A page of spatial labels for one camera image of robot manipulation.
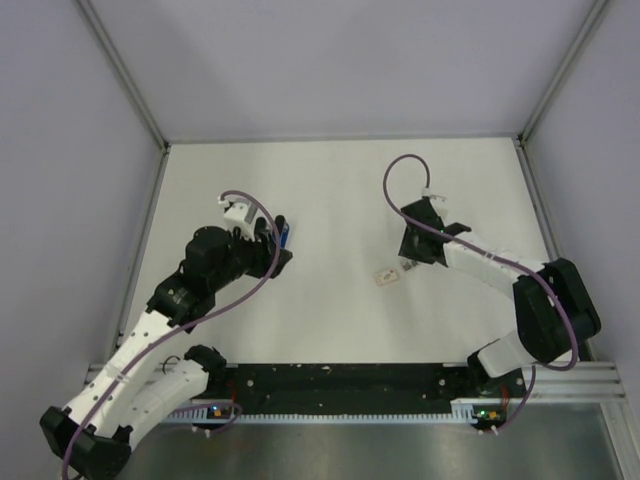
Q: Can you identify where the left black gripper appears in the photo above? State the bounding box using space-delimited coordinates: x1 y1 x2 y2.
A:
209 225 292 291

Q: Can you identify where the small white staple box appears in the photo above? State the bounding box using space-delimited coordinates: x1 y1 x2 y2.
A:
401 261 418 271

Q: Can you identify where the blue stapler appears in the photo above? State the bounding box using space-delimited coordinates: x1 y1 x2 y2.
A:
275 215 290 249

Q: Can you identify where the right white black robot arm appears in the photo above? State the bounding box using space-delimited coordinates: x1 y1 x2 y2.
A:
399 197 601 396

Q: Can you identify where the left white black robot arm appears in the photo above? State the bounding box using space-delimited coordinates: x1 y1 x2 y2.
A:
39 211 293 479

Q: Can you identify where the white staple box with red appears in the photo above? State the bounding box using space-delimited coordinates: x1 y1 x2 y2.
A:
374 268 400 287

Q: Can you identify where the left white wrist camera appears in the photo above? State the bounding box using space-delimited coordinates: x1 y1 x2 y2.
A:
218 197 259 240

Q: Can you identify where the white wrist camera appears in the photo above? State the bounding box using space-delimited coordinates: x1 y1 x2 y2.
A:
218 197 259 240
421 187 447 206

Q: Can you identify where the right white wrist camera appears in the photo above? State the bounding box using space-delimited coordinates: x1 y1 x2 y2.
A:
421 187 447 206

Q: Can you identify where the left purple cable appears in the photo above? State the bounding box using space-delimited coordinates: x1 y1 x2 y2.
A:
60 189 284 479

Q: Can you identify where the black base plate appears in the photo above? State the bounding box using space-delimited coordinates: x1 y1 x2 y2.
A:
200 363 525 414

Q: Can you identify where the grey slotted cable duct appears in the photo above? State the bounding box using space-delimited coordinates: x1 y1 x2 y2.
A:
163 404 478 427

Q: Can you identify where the aluminium front rail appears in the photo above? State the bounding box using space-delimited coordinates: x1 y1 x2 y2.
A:
84 362 626 401

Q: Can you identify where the right aluminium frame post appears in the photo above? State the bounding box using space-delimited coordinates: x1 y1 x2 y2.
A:
518 0 614 148

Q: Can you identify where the aluminium frame post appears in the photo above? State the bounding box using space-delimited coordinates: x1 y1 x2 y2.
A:
518 0 614 148
74 0 171 151

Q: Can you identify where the left aluminium frame post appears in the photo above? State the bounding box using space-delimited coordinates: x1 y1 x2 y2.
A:
74 0 171 151

